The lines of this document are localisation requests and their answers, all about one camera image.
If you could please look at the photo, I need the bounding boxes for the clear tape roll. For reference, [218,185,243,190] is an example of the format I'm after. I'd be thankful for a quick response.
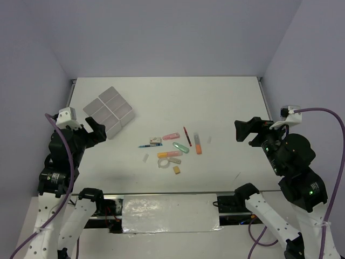
[157,158,170,169]

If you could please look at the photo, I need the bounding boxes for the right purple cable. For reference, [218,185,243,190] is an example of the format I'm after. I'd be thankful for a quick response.
[247,107,345,259]

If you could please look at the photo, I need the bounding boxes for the orange grey highlighter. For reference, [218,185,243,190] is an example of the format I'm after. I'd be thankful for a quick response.
[194,132,202,155]

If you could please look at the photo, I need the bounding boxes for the white organizer right box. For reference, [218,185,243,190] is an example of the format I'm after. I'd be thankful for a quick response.
[99,86,135,127]

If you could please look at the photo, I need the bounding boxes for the white organizer box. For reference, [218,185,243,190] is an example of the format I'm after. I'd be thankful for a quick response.
[99,86,135,127]
[83,98,122,139]

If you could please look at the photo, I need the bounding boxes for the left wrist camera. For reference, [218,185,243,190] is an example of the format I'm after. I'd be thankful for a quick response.
[56,107,80,130]

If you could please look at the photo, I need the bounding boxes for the orange pink highlighter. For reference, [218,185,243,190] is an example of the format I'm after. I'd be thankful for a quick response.
[157,151,183,158]

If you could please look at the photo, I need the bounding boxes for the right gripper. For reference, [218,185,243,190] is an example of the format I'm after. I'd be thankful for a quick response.
[233,114,290,173]

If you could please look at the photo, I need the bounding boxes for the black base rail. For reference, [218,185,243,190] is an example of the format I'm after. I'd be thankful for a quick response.
[70,190,270,234]

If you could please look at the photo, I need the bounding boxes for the purple cable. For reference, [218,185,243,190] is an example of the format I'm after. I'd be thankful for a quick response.
[247,107,345,259]
[9,113,75,259]

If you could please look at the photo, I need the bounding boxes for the red pen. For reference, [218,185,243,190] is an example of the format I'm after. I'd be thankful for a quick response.
[183,126,192,147]

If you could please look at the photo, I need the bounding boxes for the silver foil panel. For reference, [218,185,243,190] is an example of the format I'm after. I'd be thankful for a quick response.
[122,194,222,234]

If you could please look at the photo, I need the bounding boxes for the pink correction tape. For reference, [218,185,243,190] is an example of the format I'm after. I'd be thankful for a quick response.
[162,132,180,141]

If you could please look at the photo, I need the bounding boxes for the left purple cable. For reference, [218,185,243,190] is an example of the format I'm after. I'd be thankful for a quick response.
[9,113,75,259]

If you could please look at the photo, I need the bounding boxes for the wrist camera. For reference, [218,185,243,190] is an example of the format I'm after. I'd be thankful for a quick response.
[56,107,80,130]
[270,105,302,130]

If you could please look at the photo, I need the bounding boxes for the blue pen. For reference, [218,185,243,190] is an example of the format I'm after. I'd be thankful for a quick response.
[138,143,163,148]

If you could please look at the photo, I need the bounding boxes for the small yellow eraser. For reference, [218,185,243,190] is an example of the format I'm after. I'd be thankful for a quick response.
[173,166,181,174]

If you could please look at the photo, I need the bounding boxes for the white eraser box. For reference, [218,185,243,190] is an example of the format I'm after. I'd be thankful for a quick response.
[149,137,162,144]

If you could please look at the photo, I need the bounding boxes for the grey white eraser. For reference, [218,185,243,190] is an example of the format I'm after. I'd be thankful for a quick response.
[168,157,181,164]

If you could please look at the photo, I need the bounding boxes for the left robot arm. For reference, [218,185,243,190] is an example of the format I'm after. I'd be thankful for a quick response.
[25,115,106,258]

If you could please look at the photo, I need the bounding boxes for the white organizer left box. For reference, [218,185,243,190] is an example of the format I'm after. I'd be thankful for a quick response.
[83,98,122,139]

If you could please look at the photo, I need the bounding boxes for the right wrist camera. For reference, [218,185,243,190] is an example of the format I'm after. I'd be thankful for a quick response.
[270,105,302,130]

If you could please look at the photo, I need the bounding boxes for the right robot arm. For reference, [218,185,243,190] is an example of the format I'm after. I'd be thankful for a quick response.
[234,117,341,258]

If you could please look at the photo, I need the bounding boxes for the green correction tape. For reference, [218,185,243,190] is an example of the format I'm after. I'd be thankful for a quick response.
[172,142,190,154]

